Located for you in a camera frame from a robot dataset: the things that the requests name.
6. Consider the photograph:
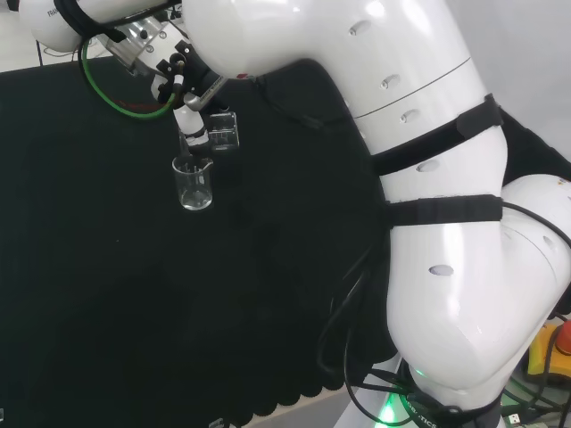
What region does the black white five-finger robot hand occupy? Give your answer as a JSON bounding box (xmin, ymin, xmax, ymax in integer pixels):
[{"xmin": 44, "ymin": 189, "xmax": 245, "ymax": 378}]
[{"xmin": 149, "ymin": 38, "xmax": 242, "ymax": 158}]

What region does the black bench cloth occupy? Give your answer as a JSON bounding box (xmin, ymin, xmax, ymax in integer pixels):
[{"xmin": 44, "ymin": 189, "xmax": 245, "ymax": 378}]
[{"xmin": 0, "ymin": 56, "xmax": 571, "ymax": 421}]

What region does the yellow stop button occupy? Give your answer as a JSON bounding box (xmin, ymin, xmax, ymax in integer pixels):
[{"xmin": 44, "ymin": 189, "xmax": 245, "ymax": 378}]
[{"xmin": 525, "ymin": 319, "xmax": 571, "ymax": 385}]

